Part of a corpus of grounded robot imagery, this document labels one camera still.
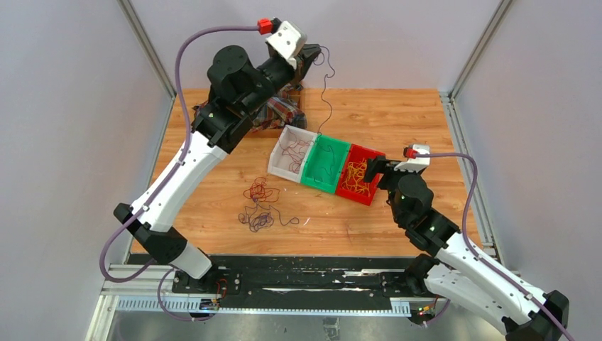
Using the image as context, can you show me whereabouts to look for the red cable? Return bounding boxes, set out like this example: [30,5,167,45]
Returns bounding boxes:
[278,131,315,175]

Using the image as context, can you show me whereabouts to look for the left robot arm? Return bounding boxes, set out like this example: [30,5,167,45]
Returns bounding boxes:
[114,44,322,293]

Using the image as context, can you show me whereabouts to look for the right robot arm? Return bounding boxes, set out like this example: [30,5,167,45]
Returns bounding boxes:
[364,153,573,340]

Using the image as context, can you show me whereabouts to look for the wooden tray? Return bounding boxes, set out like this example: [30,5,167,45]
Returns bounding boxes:
[208,79,305,139]

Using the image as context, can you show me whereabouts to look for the red plastic bin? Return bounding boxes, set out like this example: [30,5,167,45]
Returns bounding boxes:
[335,144,385,206]

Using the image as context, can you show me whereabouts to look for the plaid shirt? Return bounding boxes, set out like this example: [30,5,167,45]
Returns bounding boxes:
[192,67,307,131]

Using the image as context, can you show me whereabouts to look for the green plastic bin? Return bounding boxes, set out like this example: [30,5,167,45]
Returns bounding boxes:
[300,135,351,194]

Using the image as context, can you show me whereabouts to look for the white plastic bin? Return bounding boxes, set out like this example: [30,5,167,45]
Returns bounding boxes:
[268,125,317,183]

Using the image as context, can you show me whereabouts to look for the yellow cables in red bin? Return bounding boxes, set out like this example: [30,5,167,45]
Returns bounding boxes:
[339,158,380,197]

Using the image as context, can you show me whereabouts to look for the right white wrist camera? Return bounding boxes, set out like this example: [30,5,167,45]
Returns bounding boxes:
[394,144,430,173]

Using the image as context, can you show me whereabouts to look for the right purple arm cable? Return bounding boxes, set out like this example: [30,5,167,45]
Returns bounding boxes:
[404,148,577,341]

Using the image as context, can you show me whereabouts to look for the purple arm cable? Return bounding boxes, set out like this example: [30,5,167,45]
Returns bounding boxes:
[99,18,274,323]
[404,148,577,341]

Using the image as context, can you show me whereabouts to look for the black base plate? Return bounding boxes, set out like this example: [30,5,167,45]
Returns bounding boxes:
[171,254,454,312]

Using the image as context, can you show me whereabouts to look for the aluminium frame rail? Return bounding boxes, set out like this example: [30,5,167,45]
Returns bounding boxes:
[84,263,542,341]

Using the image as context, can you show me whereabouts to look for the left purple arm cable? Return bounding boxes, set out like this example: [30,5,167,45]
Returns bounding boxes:
[99,18,274,323]

